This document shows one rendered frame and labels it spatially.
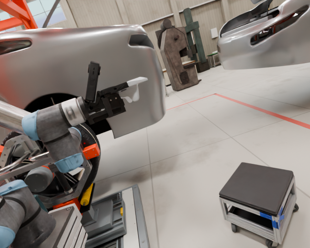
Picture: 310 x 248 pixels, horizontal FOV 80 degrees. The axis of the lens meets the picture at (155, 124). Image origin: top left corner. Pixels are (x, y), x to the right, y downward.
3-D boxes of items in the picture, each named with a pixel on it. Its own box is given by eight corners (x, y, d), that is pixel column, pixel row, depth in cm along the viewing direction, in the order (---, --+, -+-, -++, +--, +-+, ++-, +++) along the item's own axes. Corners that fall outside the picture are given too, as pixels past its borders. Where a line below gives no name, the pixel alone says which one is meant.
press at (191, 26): (204, 69, 1110) (191, 9, 1011) (211, 69, 1007) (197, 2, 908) (191, 73, 1112) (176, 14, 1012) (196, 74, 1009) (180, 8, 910)
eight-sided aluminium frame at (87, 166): (101, 183, 139) (69, 117, 123) (100, 188, 133) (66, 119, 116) (29, 211, 134) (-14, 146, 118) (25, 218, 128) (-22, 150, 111)
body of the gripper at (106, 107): (125, 110, 61) (90, 123, 59) (115, 85, 60) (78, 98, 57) (128, 110, 54) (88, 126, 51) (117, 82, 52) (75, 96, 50)
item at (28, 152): (34, 154, 119) (25, 140, 116) (18, 169, 100) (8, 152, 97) (6, 165, 117) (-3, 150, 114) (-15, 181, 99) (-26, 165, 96)
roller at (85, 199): (94, 183, 161) (91, 178, 159) (89, 206, 133) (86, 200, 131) (88, 186, 161) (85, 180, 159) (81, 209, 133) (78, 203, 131)
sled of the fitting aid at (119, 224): (125, 204, 184) (122, 197, 181) (127, 234, 150) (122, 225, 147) (77, 224, 179) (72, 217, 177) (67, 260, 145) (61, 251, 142)
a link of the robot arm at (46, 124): (39, 139, 56) (25, 113, 53) (75, 126, 58) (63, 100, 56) (31, 148, 49) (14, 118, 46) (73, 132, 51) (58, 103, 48)
